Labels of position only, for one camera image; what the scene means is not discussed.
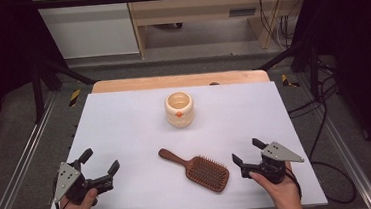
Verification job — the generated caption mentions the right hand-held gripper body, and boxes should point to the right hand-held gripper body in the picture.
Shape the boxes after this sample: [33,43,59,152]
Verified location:
[238,138,307,187]

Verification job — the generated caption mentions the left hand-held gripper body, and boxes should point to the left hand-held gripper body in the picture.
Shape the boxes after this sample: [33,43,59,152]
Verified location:
[50,156,116,209]

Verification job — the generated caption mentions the brown wooden hairbrush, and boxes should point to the brown wooden hairbrush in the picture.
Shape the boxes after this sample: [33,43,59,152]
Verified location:
[157,142,231,198]

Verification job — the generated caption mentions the cream ribbed cup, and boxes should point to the cream ribbed cup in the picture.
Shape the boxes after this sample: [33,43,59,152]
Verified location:
[163,90,196,130]

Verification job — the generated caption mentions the person's right hand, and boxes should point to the person's right hand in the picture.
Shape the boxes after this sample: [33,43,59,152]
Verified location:
[247,160,306,209]

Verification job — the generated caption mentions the yellow black floor tape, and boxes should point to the yellow black floor tape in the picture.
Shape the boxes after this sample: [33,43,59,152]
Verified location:
[67,88,83,109]
[280,71,303,90]

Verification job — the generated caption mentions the wooden table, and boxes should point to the wooden table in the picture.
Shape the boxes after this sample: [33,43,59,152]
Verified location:
[89,67,271,97]

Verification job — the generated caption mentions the white cabinet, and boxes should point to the white cabinet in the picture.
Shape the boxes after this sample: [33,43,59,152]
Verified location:
[30,0,140,62]

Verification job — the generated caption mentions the grey desk label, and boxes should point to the grey desk label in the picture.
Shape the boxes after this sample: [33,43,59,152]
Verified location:
[228,7,258,18]

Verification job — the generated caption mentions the light wooden desk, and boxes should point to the light wooden desk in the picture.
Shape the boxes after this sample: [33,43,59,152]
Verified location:
[124,0,317,61]

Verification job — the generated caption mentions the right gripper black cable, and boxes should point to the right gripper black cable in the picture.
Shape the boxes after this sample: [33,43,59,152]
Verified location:
[283,167,303,202]

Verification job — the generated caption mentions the aluminium floor rail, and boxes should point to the aluminium floor rail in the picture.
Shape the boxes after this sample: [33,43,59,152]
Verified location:
[294,68,371,209]
[0,91,66,209]

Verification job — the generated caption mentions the black looped floor cable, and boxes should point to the black looped floor cable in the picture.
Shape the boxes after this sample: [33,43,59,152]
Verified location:
[301,71,359,208]

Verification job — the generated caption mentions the black diagonal frame strut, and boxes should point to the black diagonal frame strut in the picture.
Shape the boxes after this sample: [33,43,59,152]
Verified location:
[252,36,326,106]
[28,53,100,124]

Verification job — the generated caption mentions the hanging black cables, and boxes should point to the hanging black cables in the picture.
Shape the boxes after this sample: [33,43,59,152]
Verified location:
[256,0,307,51]

